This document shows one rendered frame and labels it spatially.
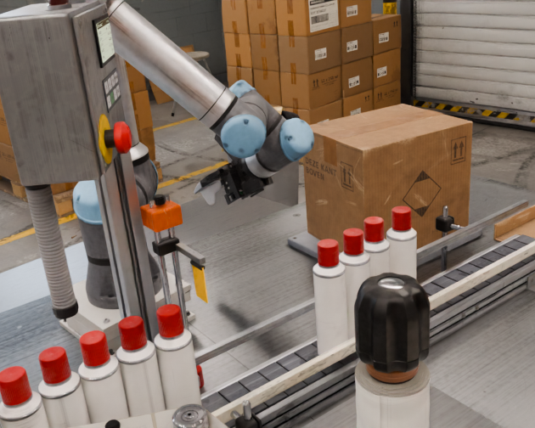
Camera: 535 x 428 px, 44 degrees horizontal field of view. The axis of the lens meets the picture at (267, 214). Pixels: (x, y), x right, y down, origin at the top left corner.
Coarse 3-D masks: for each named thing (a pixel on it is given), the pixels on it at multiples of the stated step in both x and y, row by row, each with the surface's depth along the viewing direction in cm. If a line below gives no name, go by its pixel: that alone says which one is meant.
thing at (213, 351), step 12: (516, 204) 141; (492, 216) 137; (504, 216) 139; (468, 228) 132; (480, 228) 134; (444, 240) 128; (456, 240) 131; (420, 252) 125; (312, 300) 111; (288, 312) 108; (300, 312) 109; (264, 324) 105; (276, 324) 107; (240, 336) 103; (252, 336) 104; (216, 348) 101; (228, 348) 102; (204, 360) 100
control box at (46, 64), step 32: (96, 0) 84; (0, 32) 70; (32, 32) 70; (64, 32) 70; (0, 64) 72; (32, 64) 72; (64, 64) 72; (96, 64) 77; (0, 96) 73; (32, 96) 73; (64, 96) 73; (96, 96) 76; (32, 128) 74; (64, 128) 74; (96, 128) 75; (32, 160) 76; (64, 160) 76; (96, 160) 76
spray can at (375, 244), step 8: (368, 224) 109; (376, 224) 108; (368, 232) 109; (376, 232) 109; (368, 240) 110; (376, 240) 109; (384, 240) 110; (368, 248) 110; (376, 248) 109; (384, 248) 109; (376, 256) 109; (384, 256) 110; (376, 264) 110; (384, 264) 110; (376, 272) 110; (384, 272) 111
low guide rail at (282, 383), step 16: (512, 256) 130; (480, 272) 125; (496, 272) 127; (448, 288) 120; (464, 288) 122; (432, 304) 118; (336, 352) 105; (352, 352) 108; (304, 368) 102; (320, 368) 104; (272, 384) 99; (288, 384) 100; (240, 400) 96; (256, 400) 97; (224, 416) 94
